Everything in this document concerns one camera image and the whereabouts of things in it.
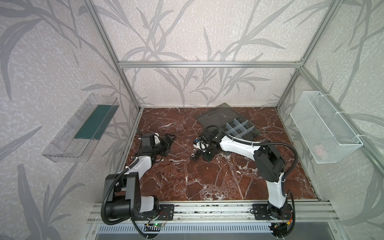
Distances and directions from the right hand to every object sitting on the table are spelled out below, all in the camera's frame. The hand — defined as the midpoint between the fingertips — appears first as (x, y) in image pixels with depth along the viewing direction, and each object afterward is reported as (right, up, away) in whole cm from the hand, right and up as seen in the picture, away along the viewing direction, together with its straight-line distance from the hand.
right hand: (205, 152), depth 92 cm
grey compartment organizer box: (+17, +23, +24) cm, 37 cm away
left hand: (-18, +10, -3) cm, 21 cm away
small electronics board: (-24, -30, -21) cm, 44 cm away
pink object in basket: (+57, +5, -18) cm, 60 cm away
